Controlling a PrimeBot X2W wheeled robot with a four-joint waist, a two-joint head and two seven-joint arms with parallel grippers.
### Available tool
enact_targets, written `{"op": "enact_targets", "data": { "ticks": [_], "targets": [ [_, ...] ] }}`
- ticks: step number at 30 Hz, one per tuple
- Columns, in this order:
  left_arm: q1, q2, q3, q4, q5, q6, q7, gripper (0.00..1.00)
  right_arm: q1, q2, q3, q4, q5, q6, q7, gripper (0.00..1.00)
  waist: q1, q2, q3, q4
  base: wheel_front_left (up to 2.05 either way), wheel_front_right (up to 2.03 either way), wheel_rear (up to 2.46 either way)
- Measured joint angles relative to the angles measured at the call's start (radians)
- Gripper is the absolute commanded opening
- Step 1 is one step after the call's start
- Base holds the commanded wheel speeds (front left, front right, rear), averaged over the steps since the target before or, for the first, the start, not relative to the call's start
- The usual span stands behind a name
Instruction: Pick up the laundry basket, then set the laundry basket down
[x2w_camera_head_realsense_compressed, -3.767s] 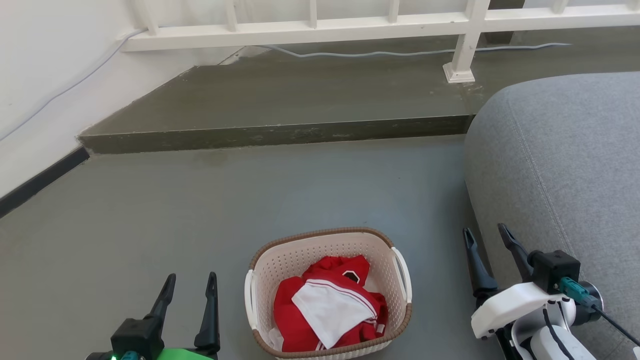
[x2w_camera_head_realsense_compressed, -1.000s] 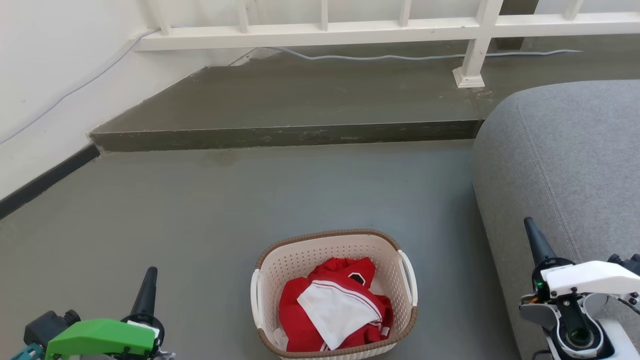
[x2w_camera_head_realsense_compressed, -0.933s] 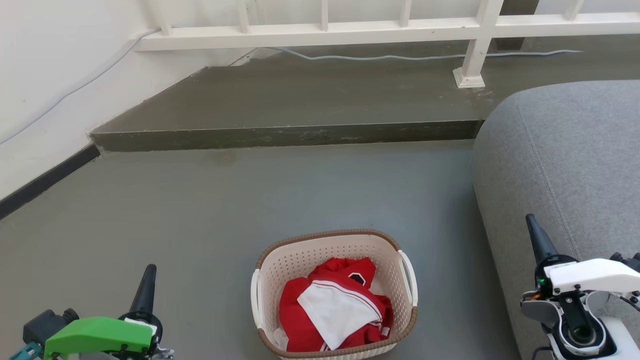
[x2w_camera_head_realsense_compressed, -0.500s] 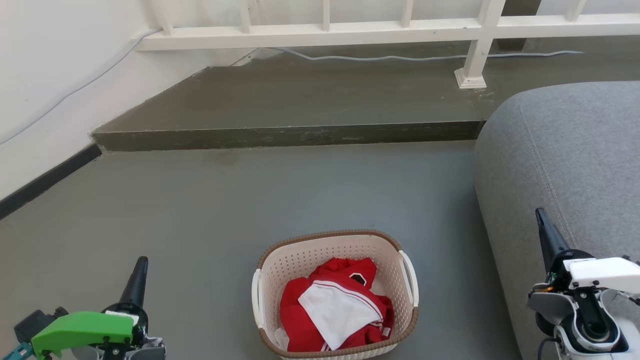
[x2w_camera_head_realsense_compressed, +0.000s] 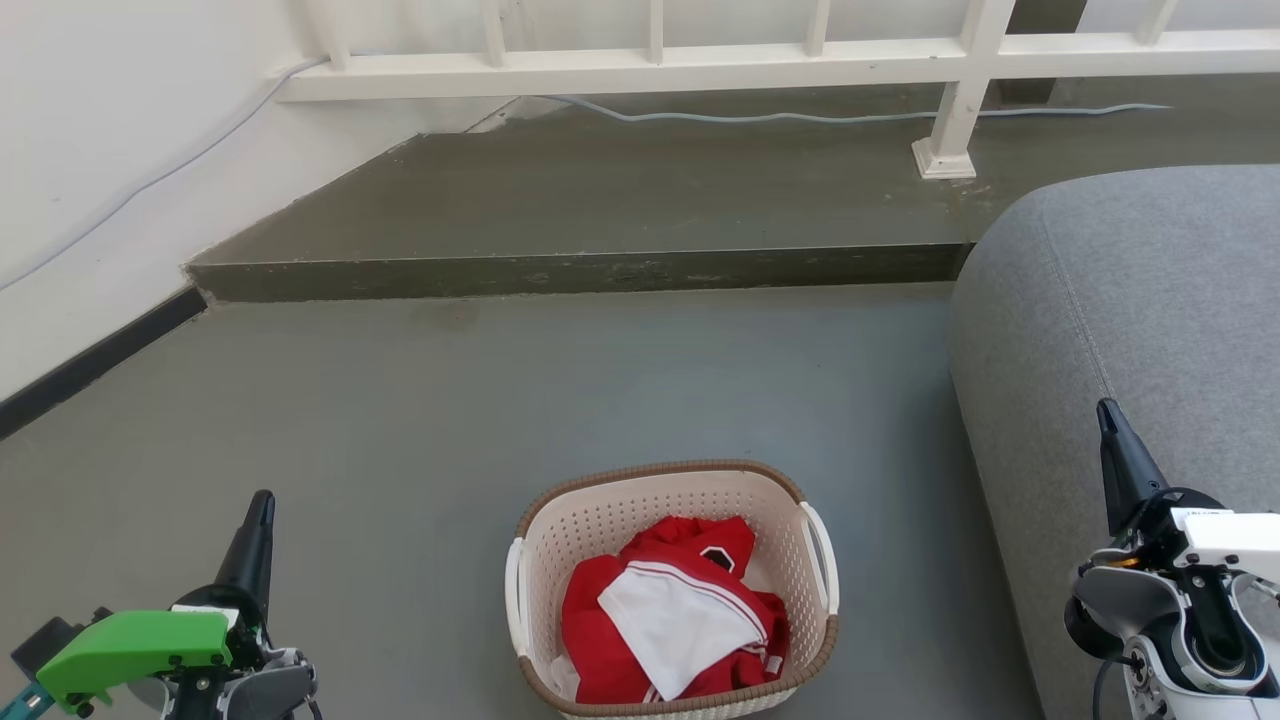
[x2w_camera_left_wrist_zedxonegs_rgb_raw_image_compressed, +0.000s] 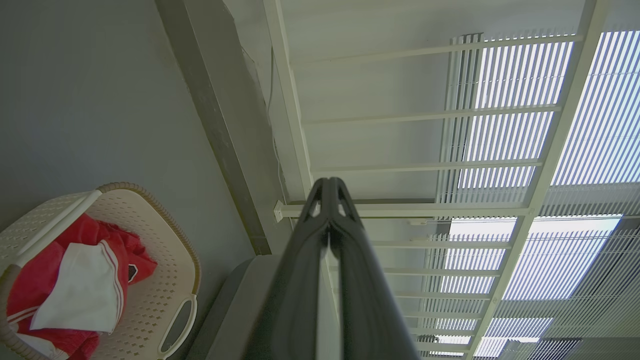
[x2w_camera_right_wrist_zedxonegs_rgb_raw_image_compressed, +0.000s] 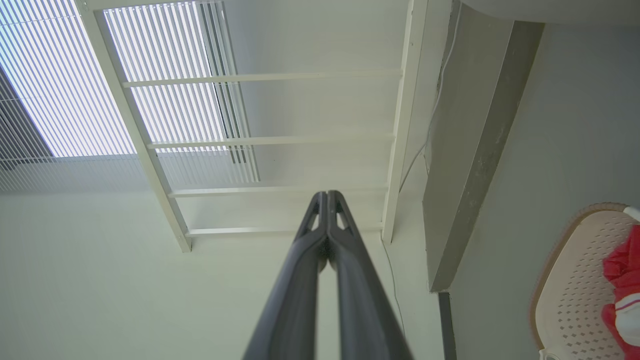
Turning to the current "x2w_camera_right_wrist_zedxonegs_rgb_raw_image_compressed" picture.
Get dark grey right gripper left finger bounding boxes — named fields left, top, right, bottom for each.
left=242, top=190, right=328, bottom=360

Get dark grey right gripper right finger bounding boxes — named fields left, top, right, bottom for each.
left=327, top=190, right=415, bottom=360

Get cream perforated plastic laundry basket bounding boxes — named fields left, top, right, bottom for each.
left=530, top=202, right=640, bottom=360

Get white garment with red trim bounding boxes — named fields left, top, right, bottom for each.
left=615, top=292, right=640, bottom=346

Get white window blinds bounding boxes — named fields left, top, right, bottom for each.
left=0, top=0, right=261, bottom=193

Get white ladder-like metal frame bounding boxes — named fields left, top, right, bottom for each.
left=75, top=0, right=431, bottom=253

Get thin white wall cable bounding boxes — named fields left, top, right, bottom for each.
left=381, top=0, right=463, bottom=337

